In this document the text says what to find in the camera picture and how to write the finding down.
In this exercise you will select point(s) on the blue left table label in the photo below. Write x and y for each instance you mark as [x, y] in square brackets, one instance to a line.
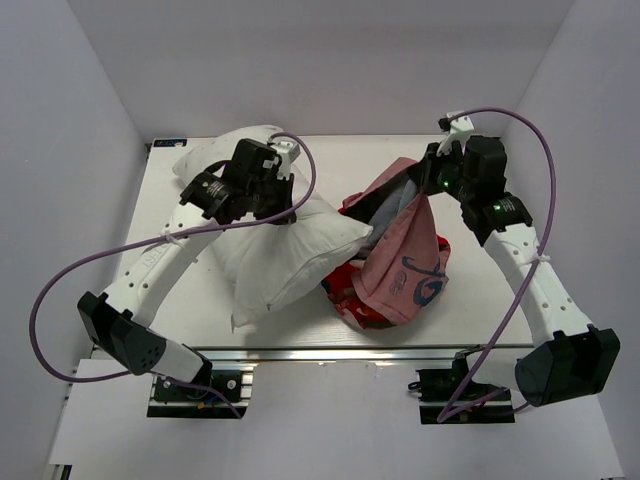
[169, 143]

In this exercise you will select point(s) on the red patterned pillowcase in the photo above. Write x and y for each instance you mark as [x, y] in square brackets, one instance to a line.
[401, 268]

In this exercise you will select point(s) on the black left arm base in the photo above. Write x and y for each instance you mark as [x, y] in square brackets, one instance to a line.
[170, 401]

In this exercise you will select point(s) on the aluminium table edge rail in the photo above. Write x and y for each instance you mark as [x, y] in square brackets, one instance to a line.
[325, 354]

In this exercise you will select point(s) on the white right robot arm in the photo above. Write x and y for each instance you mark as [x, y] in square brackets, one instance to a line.
[570, 357]

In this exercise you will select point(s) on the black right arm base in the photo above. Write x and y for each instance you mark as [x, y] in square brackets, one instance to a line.
[434, 387]

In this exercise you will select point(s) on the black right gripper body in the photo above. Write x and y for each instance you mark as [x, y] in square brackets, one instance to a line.
[443, 174]

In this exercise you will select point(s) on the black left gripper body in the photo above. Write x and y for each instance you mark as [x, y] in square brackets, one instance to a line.
[269, 197]

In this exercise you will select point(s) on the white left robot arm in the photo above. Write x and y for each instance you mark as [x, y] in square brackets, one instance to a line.
[119, 319]

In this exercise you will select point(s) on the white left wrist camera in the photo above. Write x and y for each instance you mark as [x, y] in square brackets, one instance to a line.
[287, 151]

